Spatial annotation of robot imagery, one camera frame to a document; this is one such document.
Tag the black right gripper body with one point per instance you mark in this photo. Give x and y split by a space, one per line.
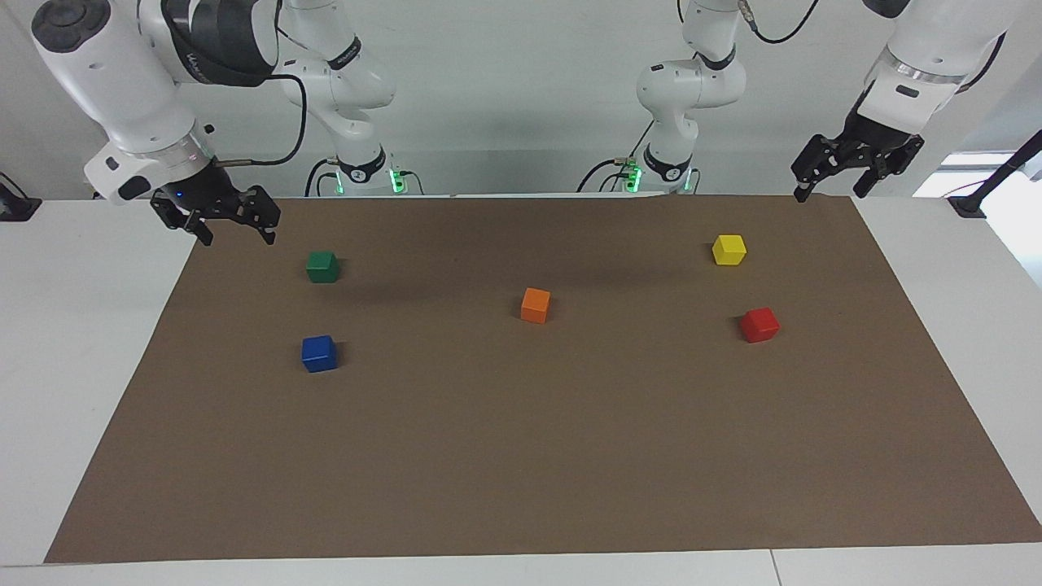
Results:
199 189

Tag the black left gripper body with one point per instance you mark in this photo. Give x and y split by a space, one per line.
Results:
881 137

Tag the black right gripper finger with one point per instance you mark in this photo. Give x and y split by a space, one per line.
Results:
199 228
262 210

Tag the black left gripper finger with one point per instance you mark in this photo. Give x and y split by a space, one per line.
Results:
818 159
889 167

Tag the red cube block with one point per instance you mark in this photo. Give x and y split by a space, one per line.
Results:
759 325

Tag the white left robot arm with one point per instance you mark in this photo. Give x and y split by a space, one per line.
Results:
692 89

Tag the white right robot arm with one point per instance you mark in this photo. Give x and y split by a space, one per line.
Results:
122 81

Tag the green cube block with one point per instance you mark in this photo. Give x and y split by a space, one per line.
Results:
323 267

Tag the yellow cube block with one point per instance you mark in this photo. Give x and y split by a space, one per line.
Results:
729 251

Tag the blue cube block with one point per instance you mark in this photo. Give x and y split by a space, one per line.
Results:
319 355

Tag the orange cube block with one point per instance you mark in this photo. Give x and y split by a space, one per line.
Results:
536 306

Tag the black table clamp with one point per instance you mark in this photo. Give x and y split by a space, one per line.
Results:
16 207

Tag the brown table mat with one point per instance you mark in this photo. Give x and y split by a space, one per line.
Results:
529 448

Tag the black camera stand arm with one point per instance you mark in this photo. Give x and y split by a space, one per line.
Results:
997 175

